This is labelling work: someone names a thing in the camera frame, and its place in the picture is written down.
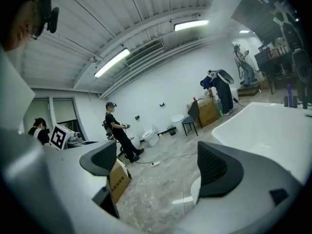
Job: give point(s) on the white bathtub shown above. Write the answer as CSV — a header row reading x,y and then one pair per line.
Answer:
x,y
263,130

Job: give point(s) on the blue bottle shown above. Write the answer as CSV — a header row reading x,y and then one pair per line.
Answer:
x,y
289,94

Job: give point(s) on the white toilet closed lid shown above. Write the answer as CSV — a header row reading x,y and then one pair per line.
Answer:
x,y
177,119

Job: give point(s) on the person's head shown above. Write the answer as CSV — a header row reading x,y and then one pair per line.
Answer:
x,y
19,25

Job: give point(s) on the long ceiling light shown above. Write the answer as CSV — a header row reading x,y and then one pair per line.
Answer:
x,y
191,25
112,62
244,31

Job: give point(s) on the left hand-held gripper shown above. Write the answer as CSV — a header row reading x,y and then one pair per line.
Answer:
x,y
58,136

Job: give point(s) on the black desk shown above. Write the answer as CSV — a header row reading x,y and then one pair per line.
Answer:
x,y
273,62

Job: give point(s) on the black chair blue seat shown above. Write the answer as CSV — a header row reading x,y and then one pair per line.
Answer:
x,y
191,121

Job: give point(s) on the black wall paper holder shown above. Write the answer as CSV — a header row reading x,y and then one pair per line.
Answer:
x,y
162,104
137,117

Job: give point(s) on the white power strip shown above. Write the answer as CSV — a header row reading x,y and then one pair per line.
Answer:
x,y
156,164

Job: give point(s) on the black head-mounted camera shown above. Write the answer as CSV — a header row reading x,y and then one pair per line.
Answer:
x,y
52,18

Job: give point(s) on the green bottle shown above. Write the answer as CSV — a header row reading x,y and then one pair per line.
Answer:
x,y
220,113

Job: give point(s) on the closed cardboard box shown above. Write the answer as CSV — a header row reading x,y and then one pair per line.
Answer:
x,y
207,111

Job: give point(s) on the ceiling air vent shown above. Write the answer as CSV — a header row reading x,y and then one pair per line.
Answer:
x,y
145,53

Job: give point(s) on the window with blinds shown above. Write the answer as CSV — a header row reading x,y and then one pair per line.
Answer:
x,y
63,111

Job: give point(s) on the open-flap cardboard box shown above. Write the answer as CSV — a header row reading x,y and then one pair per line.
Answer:
x,y
119,181

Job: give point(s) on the wooden step platform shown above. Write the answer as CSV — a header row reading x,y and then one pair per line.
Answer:
x,y
248,90

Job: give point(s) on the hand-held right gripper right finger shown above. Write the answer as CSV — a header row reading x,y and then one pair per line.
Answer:
x,y
243,191

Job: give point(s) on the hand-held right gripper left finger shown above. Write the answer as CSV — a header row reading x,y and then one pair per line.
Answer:
x,y
61,169

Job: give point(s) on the white toilet open lid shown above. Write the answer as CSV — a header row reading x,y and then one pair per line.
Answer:
x,y
151,135

